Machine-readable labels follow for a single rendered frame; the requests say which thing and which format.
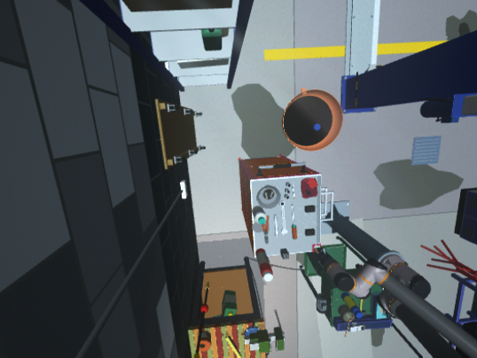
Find red roller cabinet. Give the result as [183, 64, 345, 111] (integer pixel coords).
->
[238, 156, 324, 259]

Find black cabinet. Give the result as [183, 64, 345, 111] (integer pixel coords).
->
[454, 187, 477, 241]

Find green tool cart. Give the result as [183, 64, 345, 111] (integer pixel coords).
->
[300, 243, 394, 332]

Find yellow and blue cylinder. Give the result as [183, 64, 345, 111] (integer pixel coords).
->
[340, 292, 364, 311]

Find red and white cylinder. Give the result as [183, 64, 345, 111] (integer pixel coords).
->
[255, 246, 276, 283]

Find red box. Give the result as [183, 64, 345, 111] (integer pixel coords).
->
[300, 176, 318, 198]

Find grey round socket tray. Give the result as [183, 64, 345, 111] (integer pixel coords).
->
[256, 184, 281, 207]

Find teal box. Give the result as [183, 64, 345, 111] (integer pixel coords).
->
[373, 303, 392, 322]

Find green machine block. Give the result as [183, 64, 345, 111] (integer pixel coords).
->
[244, 309, 287, 354]

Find brown top workbench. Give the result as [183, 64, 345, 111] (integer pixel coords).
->
[187, 256, 268, 358]

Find black lever red knob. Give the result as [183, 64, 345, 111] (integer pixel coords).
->
[197, 282, 211, 358]

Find red rods bundle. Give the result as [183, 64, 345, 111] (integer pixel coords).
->
[419, 239, 477, 283]

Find orange oil drain pan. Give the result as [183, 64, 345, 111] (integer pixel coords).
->
[281, 87, 344, 152]

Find blue floor grate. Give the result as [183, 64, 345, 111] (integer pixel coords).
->
[411, 135, 443, 166]

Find black cylinder tank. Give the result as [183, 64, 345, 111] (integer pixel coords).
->
[419, 97, 455, 122]

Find brown pegboard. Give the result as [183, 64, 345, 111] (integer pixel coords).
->
[154, 97, 207, 171]

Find dark blue beam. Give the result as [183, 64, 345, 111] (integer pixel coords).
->
[226, 0, 256, 90]

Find green box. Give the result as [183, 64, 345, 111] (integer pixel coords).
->
[200, 27, 229, 51]

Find white shelf unit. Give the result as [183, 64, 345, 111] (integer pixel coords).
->
[120, 0, 240, 88]

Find white cabinet push handle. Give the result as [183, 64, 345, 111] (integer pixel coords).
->
[318, 188, 335, 222]

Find blue frame trolley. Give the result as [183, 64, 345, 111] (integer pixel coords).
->
[445, 272, 477, 327]

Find grey wall rail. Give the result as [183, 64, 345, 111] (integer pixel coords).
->
[74, 193, 184, 358]

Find white lift post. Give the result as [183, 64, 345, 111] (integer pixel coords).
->
[344, 0, 381, 79]

